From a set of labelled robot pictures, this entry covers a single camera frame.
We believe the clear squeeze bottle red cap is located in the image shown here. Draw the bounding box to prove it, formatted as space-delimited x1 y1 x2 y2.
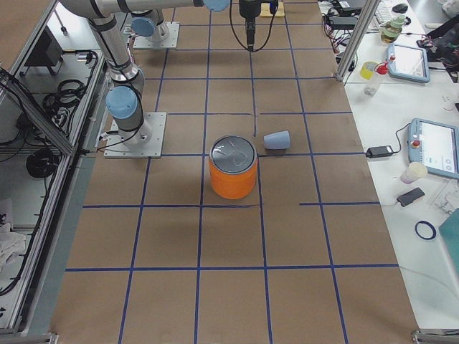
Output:
364 62 389 96

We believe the orange can with grey lid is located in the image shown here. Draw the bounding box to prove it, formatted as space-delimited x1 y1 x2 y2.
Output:
209 135 257 200

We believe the blue tape ring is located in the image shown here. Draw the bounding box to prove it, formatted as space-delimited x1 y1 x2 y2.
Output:
415 221 437 241

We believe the glass tea jar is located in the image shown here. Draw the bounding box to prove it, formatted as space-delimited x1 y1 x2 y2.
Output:
380 15 406 44

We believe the light blue plastic cup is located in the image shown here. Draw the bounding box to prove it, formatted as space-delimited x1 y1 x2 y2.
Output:
263 130 290 150

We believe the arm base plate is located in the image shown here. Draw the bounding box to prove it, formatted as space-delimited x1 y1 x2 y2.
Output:
103 112 167 158
133 21 180 50

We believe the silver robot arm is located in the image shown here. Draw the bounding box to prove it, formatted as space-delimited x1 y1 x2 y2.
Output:
131 9 169 42
61 1 232 152

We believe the aluminium frame post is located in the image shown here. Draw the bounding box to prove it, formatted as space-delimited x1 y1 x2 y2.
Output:
334 0 379 82

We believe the near teach pendant tablet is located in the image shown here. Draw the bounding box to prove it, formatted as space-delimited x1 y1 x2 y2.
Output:
407 118 458 180

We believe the far teach pendant tablet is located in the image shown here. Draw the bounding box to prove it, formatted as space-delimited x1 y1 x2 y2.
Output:
387 43 430 83

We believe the wooden cup rack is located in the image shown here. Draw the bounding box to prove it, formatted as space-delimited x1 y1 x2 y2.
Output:
260 1 285 18

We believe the black power adapter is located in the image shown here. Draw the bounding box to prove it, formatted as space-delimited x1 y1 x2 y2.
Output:
365 145 394 158

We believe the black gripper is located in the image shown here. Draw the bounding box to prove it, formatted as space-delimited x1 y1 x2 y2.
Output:
239 0 262 19

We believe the teach pendant tablet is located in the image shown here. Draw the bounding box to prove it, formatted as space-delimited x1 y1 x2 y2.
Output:
387 43 430 83
407 118 458 180

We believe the paper cup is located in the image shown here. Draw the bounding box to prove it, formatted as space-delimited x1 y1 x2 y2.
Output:
400 162 428 184

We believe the black smartphone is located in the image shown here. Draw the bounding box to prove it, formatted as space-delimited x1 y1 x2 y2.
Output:
397 187 425 207

